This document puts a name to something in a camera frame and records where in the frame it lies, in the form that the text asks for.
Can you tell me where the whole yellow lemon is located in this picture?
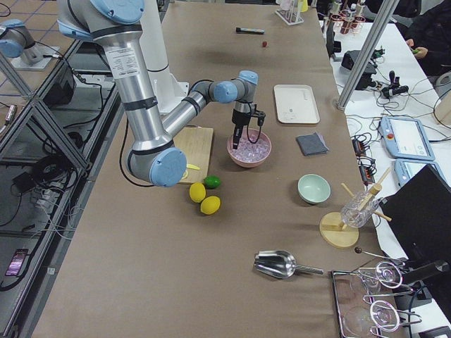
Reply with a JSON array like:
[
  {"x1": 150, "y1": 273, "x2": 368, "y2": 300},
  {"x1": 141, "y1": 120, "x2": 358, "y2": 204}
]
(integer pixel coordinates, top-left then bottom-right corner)
[{"x1": 189, "y1": 182, "x2": 206, "y2": 203}]

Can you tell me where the clear glass on stand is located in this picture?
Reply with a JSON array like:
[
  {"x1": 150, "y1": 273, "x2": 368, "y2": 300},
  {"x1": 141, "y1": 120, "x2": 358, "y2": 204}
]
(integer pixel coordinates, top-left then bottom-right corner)
[{"x1": 340, "y1": 192, "x2": 378, "y2": 228}]

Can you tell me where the mint green bowl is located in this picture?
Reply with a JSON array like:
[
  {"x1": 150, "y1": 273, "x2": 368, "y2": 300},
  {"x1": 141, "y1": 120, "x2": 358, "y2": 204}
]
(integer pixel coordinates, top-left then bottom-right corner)
[{"x1": 297, "y1": 174, "x2": 331, "y2": 204}]

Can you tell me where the wooden cup stand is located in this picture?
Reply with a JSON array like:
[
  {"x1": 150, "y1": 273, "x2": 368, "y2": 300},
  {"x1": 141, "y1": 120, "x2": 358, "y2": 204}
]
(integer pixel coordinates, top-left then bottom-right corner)
[{"x1": 319, "y1": 168, "x2": 392, "y2": 248}]

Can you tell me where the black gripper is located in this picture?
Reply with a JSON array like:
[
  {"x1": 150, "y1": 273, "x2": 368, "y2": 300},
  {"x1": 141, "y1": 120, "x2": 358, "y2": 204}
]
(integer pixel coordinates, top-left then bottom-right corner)
[{"x1": 232, "y1": 104, "x2": 252, "y2": 148}]

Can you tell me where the steel ice scoop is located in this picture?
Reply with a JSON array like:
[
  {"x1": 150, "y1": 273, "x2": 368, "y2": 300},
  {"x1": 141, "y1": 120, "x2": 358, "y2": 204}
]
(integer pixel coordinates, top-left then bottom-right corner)
[{"x1": 254, "y1": 250, "x2": 324, "y2": 279}]

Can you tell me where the yellow plastic knife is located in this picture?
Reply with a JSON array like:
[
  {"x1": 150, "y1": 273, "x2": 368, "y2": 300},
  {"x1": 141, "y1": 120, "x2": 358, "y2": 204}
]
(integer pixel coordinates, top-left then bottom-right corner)
[{"x1": 186, "y1": 163, "x2": 201, "y2": 170}]

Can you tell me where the green lime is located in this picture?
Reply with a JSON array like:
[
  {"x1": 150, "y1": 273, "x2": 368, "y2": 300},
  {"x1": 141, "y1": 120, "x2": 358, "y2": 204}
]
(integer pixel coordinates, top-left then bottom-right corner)
[{"x1": 203, "y1": 175, "x2": 221, "y2": 189}]

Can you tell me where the wooden cutting board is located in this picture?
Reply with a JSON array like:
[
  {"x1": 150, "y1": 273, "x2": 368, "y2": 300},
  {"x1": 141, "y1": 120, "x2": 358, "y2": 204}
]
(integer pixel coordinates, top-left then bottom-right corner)
[{"x1": 174, "y1": 127, "x2": 214, "y2": 184}]

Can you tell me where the grey folded cloth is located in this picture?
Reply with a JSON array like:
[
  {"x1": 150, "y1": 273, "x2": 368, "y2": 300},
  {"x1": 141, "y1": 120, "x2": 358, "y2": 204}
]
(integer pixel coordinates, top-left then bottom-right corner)
[{"x1": 296, "y1": 132, "x2": 329, "y2": 156}]

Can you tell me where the white wire cup rack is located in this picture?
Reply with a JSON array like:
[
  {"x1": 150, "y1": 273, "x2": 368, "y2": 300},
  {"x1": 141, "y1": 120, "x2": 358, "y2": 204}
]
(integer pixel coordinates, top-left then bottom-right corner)
[{"x1": 276, "y1": 0, "x2": 304, "y2": 25}]

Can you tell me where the pink ice bowl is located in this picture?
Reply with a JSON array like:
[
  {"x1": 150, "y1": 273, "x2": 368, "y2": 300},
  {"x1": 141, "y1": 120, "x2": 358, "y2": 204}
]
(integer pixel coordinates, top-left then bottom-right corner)
[{"x1": 226, "y1": 128, "x2": 272, "y2": 168}]

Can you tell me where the cream rabbit tray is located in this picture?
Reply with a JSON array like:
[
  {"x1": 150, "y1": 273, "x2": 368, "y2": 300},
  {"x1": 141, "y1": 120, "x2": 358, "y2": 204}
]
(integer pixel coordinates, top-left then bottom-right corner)
[{"x1": 273, "y1": 84, "x2": 320, "y2": 125}]

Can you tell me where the seated person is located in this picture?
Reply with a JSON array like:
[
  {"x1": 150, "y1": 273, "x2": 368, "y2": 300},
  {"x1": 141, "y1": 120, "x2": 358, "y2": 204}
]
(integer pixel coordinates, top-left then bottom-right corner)
[{"x1": 404, "y1": 1, "x2": 450, "y2": 76}]

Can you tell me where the steel muddler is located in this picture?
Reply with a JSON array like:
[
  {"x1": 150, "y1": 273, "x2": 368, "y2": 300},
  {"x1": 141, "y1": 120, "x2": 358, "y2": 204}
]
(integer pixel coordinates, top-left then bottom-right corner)
[{"x1": 235, "y1": 27, "x2": 265, "y2": 35}]

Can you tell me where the aluminium frame post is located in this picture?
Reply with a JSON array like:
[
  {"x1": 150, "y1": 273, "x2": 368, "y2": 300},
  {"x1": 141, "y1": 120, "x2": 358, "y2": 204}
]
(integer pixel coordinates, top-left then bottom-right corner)
[{"x1": 336, "y1": 0, "x2": 399, "y2": 111}]

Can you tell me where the black laptop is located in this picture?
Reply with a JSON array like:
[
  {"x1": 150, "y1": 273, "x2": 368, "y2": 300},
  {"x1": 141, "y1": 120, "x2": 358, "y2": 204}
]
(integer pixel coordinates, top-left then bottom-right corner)
[{"x1": 380, "y1": 165, "x2": 450, "y2": 264}]

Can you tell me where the blue teach pendant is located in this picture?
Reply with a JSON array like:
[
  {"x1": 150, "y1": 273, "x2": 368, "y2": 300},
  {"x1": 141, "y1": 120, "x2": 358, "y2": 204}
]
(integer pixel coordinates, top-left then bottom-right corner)
[
  {"x1": 394, "y1": 158, "x2": 443, "y2": 187},
  {"x1": 379, "y1": 116, "x2": 435, "y2": 161}
]

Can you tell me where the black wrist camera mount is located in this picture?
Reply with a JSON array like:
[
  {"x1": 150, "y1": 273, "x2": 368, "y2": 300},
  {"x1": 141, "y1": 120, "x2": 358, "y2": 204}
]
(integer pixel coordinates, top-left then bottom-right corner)
[{"x1": 252, "y1": 110, "x2": 266, "y2": 127}]

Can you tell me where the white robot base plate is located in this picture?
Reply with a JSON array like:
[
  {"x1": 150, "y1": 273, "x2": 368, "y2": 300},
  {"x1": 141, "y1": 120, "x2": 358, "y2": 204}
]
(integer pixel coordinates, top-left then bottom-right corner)
[{"x1": 148, "y1": 68, "x2": 189, "y2": 115}]

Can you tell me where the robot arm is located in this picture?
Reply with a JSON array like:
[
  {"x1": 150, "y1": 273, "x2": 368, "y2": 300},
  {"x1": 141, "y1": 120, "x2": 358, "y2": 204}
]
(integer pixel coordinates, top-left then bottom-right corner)
[{"x1": 57, "y1": 1, "x2": 265, "y2": 187}]

